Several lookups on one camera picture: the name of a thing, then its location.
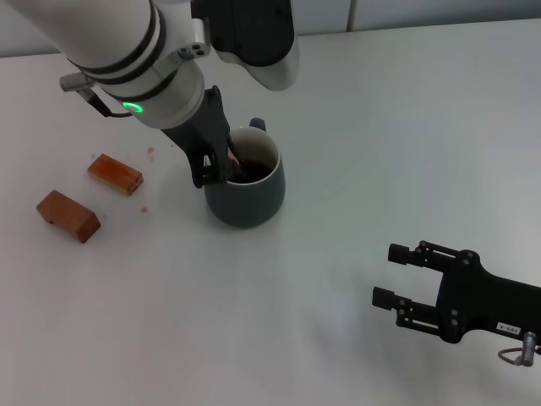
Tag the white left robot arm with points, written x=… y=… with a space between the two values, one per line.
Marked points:
x=105 y=38

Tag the dark coffee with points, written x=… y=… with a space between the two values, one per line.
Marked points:
x=260 y=171

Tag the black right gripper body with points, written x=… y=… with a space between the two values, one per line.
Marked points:
x=486 y=304

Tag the black white wrist camera housing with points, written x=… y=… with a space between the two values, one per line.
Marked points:
x=253 y=34

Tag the grey ceramic cup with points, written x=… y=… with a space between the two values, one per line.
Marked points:
x=249 y=203

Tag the grey metal connector plug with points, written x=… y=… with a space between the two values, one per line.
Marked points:
x=529 y=347

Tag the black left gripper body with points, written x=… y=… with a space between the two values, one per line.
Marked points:
x=203 y=127

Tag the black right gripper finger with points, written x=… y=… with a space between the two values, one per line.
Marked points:
x=384 y=297
x=401 y=253

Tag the notched wooden block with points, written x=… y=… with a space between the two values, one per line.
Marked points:
x=118 y=173

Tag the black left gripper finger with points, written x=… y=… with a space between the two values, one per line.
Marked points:
x=222 y=167
x=198 y=171

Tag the grey cylindrical connector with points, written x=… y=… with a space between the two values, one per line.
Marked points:
x=76 y=81

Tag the plain wooden block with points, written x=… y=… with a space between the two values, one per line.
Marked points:
x=72 y=215

